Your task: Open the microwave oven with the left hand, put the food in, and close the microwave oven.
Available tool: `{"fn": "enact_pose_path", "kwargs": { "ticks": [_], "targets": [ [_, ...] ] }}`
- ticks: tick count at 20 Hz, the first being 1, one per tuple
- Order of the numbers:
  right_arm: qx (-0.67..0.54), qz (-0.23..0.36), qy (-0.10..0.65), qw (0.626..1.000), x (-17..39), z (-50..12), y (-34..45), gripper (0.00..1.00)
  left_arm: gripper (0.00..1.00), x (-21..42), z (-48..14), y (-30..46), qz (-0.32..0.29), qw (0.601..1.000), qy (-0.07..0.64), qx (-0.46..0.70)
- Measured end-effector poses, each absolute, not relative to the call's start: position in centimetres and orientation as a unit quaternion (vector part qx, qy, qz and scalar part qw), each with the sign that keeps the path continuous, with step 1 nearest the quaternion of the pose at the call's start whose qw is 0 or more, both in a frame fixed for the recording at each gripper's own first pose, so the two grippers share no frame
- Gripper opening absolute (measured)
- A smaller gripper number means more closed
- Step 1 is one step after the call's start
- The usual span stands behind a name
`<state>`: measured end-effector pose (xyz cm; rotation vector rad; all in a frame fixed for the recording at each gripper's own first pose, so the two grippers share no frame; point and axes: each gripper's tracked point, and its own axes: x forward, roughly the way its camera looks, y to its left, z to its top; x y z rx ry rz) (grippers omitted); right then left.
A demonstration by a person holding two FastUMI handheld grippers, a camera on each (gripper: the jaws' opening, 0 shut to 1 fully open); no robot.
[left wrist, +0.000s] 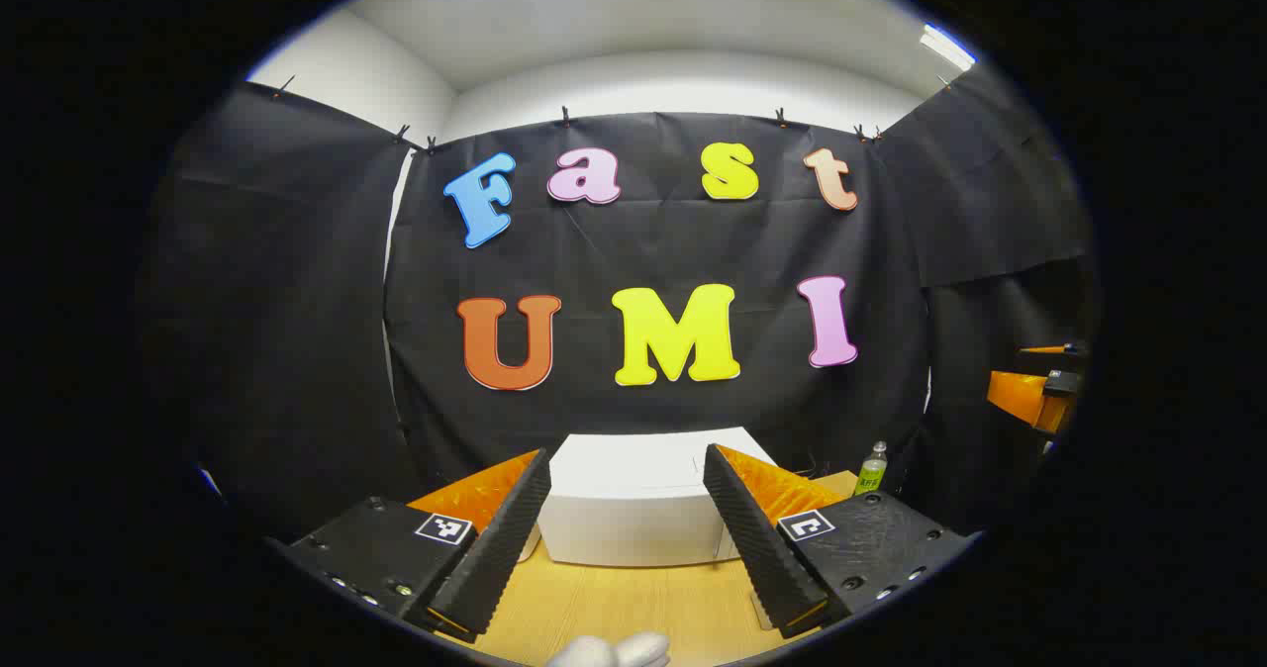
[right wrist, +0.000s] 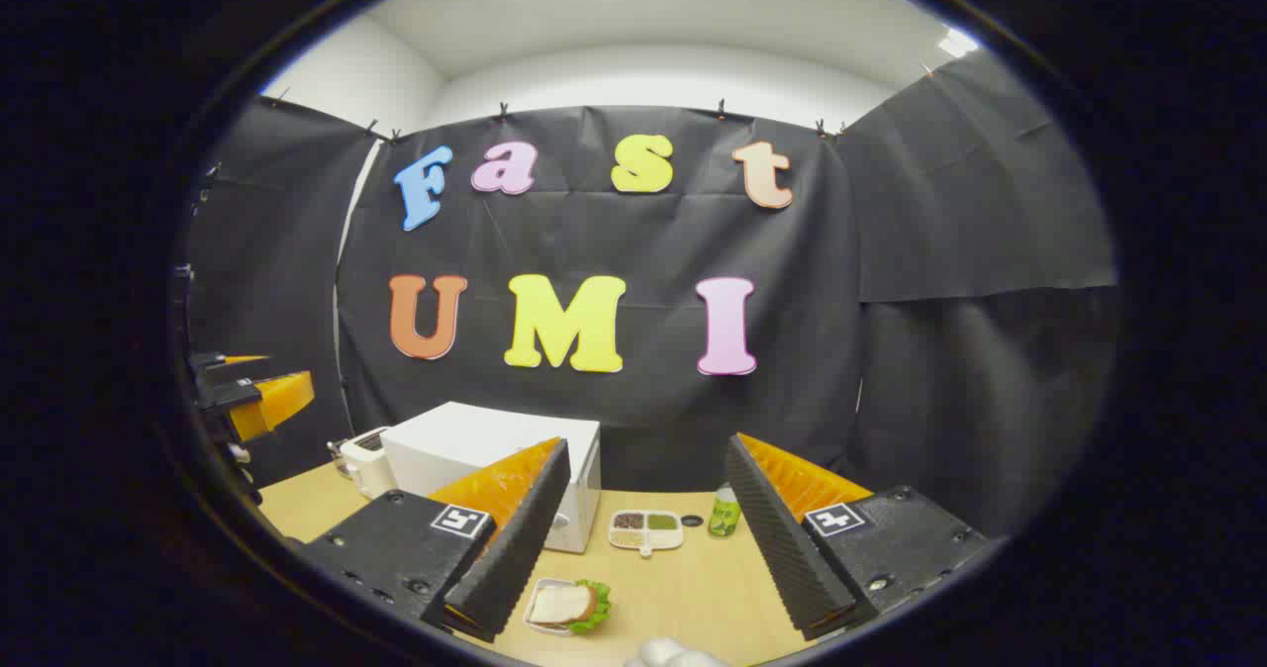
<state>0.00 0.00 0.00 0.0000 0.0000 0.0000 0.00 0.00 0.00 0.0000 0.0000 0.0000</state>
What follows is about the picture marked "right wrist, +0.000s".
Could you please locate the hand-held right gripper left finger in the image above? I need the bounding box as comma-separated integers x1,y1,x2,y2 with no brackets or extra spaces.
287,436,572,644

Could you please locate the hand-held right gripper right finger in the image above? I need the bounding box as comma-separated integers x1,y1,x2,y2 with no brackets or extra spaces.
726,432,991,642

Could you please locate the sandwich with lettuce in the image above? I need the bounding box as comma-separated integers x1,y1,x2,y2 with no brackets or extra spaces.
528,578,612,635

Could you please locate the white microwave oven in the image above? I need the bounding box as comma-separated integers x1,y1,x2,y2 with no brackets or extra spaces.
381,402,602,554

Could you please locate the white rectangular dish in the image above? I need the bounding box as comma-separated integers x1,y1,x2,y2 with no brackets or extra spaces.
522,576,595,638

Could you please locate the green label bottle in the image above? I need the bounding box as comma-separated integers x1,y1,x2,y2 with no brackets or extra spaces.
708,484,742,538

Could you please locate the white toaster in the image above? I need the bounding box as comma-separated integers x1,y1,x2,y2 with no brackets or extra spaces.
329,428,399,500

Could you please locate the white divided condiment dish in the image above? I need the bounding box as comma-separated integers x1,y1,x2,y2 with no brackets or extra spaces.
608,509,685,558

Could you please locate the black backdrop cloth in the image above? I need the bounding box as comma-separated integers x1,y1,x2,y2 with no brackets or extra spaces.
183,48,1120,539

